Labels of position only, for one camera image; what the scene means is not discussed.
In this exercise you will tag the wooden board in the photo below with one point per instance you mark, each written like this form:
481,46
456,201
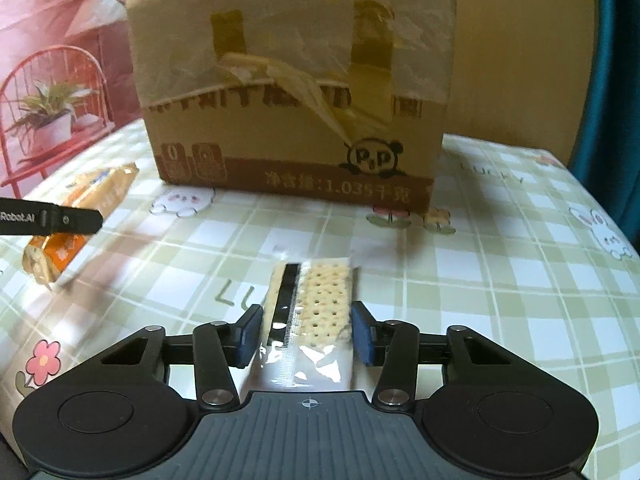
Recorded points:
520,60

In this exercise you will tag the taped cardboard box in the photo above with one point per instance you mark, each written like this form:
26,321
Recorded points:
290,35

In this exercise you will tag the orange cracker packet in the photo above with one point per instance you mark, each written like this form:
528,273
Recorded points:
107,187

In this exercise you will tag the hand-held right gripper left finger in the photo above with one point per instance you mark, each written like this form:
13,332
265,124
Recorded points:
248,337

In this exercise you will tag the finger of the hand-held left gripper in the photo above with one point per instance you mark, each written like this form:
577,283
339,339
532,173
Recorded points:
55,219

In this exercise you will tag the clear cracker packet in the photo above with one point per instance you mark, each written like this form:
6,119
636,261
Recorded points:
325,300

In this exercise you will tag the printed red wall cloth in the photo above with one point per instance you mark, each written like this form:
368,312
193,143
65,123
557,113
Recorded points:
60,35

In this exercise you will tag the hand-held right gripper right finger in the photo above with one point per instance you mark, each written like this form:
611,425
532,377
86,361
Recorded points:
362,335

